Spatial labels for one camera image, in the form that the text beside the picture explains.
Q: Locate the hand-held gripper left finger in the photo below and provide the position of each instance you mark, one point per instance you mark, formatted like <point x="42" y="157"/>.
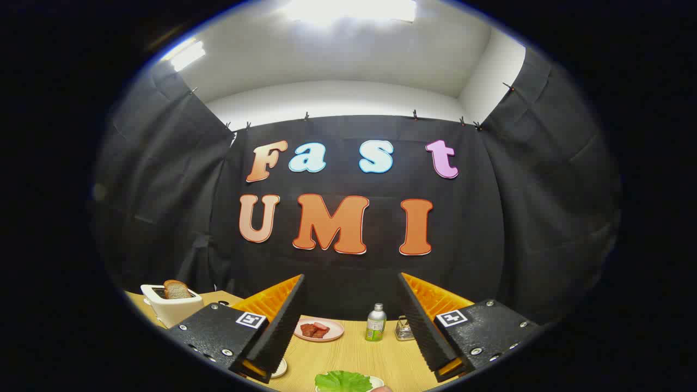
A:
<point x="283" y="326"/>

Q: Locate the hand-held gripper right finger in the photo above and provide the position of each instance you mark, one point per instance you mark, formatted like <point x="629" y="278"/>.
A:
<point x="422" y="326"/>

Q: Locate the green lettuce leaf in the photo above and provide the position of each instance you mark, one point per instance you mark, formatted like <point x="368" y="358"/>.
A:
<point x="343" y="382"/>

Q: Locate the brown crust bread slice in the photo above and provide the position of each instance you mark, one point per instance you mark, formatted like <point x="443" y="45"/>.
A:
<point x="177" y="290"/>

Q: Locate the brown meat slices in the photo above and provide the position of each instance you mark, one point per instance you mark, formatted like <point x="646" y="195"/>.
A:
<point x="313" y="330"/>

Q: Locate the white round plate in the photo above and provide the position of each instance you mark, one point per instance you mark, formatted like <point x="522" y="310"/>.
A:
<point x="280" y="369"/>

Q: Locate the silver green drink bottle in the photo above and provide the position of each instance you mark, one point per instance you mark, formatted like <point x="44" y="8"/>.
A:
<point x="375" y="325"/>

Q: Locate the pink plate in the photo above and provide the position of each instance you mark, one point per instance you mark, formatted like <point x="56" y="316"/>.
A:
<point x="336" y="329"/>

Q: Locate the white irregular shaped dish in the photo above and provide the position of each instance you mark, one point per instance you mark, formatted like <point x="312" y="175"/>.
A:
<point x="377" y="383"/>

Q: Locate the black backdrop cloth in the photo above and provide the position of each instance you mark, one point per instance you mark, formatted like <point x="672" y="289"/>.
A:
<point x="354" y="272"/>

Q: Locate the cream white toaster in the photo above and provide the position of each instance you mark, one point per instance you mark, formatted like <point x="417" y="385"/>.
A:
<point x="169" y="314"/>

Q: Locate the ceiling light panel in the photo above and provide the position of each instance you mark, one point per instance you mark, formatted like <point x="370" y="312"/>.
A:
<point x="348" y="10"/>
<point x="187" y="54"/>

